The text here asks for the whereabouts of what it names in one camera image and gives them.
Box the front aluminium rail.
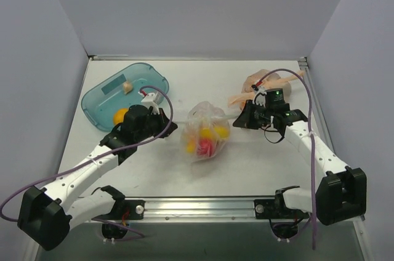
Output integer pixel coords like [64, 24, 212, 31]
[33, 195, 367, 224]

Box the purple cable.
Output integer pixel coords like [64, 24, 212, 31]
[0, 85, 174, 239]
[254, 69, 318, 250]

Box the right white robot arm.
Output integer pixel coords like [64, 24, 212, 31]
[233, 89, 367, 225]

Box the orange tied plastic bag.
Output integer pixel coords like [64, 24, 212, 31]
[227, 69, 298, 110]

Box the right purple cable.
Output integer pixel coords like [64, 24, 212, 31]
[254, 69, 318, 250]

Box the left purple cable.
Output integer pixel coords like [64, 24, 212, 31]
[0, 85, 174, 239]

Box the yellow fake lemon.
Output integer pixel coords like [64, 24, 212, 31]
[214, 126, 230, 139]

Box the small orange fake fruit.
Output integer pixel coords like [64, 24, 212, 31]
[113, 108, 128, 125]

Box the teal plastic fruit tray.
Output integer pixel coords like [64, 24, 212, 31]
[81, 62, 169, 132]

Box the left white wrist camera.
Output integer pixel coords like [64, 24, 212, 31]
[141, 92, 161, 114]

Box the clear printed plastic bag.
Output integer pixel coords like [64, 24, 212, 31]
[180, 101, 237, 162]

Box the small beige fake garlic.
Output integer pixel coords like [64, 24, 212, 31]
[123, 81, 134, 95]

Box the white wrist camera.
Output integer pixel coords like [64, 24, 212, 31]
[251, 84, 267, 106]
[141, 92, 161, 114]

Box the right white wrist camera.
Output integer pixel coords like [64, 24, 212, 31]
[251, 84, 267, 106]

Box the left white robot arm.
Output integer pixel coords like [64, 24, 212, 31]
[17, 105, 178, 251]

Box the orange yellow fake mango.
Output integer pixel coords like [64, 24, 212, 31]
[199, 128, 213, 140]

